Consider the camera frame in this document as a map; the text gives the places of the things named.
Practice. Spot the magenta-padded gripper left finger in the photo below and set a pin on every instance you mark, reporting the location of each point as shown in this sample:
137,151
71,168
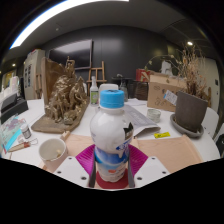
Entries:
75,170

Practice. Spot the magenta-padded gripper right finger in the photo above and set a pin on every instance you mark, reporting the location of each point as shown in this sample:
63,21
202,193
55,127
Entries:
148,170

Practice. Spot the white blue-capped drink bottle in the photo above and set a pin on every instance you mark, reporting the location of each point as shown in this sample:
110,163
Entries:
111,133

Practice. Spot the white ceramic cup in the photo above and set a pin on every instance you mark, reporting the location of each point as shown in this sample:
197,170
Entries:
51,156

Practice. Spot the yellow tag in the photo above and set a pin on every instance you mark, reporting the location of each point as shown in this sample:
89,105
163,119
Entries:
162,135

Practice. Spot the folded newspaper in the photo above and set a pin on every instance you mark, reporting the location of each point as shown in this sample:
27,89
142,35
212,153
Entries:
140,121

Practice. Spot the small tape roll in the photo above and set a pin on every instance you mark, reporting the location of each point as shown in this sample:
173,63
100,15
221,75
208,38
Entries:
154,115

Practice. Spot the small paint jar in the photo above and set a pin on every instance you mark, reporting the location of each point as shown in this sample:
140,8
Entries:
26,131

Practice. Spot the brown clay sculpture on board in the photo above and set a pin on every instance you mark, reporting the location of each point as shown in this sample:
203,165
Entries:
65,100

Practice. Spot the grey pot with dried plant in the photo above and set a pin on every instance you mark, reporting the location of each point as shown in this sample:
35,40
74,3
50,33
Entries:
190,111

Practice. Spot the clear green-labelled spray bottle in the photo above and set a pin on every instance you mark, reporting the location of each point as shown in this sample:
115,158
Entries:
94,95

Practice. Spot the brown cardboard box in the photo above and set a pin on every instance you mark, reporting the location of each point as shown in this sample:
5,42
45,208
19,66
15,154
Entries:
160,93

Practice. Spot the white chair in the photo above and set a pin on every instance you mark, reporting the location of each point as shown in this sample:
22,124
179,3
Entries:
108,86
211,121

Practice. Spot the dark glass jar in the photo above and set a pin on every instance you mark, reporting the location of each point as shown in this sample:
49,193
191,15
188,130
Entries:
124,91

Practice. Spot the black flat box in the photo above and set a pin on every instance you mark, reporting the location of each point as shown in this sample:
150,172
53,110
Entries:
15,111
8,101

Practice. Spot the red box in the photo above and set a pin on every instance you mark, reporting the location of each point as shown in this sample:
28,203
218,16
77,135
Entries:
142,75

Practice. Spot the wooden easel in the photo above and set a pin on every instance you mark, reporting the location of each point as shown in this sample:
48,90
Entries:
96,71

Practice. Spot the white plaster figure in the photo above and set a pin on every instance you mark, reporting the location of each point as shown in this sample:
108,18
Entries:
166,67

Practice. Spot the white cabinet with pictures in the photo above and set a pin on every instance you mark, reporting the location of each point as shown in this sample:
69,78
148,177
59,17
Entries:
33,73

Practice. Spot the recessed ceiling spotlights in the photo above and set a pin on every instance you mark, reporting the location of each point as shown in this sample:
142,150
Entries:
190,43

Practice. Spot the long ceiling light strip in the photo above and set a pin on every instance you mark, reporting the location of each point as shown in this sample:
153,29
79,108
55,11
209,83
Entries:
66,6

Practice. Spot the black wall screen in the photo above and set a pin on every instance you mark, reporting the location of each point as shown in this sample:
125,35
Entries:
71,53

